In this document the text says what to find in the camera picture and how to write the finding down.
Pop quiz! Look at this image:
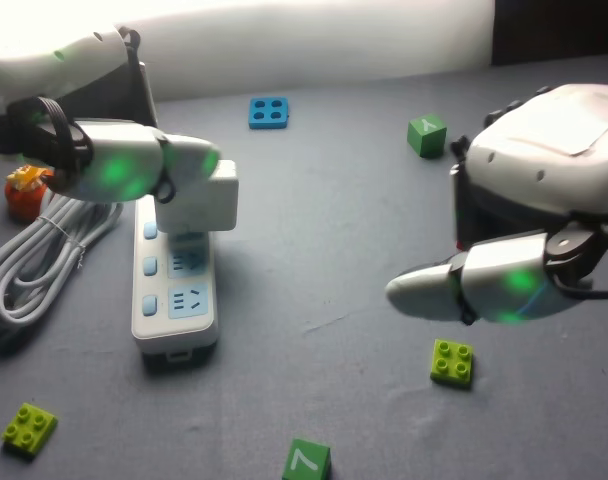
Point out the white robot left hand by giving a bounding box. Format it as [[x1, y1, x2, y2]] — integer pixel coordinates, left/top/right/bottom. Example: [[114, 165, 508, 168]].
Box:
[[0, 21, 224, 206]]

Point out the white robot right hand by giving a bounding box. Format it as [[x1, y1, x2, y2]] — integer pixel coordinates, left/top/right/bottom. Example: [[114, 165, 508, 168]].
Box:
[[384, 83, 608, 326]]

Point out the white power adapter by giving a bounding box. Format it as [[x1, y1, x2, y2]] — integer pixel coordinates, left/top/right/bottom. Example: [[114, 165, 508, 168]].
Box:
[[153, 158, 241, 235]]

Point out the white power strip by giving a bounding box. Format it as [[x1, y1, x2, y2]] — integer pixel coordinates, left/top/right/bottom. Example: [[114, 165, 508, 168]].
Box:
[[130, 196, 221, 364]]

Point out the orange round toy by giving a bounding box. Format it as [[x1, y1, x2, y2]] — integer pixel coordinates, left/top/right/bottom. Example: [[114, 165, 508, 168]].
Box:
[[3, 164, 56, 222]]

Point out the green cube with letter Y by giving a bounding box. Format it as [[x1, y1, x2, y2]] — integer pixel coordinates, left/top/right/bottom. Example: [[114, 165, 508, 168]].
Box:
[[406, 113, 448, 161]]

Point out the blue four-hole block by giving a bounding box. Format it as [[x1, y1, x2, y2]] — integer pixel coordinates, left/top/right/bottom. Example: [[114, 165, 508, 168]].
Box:
[[246, 95, 291, 132]]

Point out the lime toy brick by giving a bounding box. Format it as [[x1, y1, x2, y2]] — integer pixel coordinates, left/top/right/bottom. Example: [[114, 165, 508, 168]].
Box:
[[429, 338, 476, 391], [0, 401, 60, 459]]

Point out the green cube with seven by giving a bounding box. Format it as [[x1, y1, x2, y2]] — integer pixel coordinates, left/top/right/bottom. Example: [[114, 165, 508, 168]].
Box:
[[281, 437, 333, 480]]

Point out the grey coiled power cable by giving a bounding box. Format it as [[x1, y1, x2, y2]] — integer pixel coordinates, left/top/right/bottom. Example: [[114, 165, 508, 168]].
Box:
[[0, 191, 126, 332]]

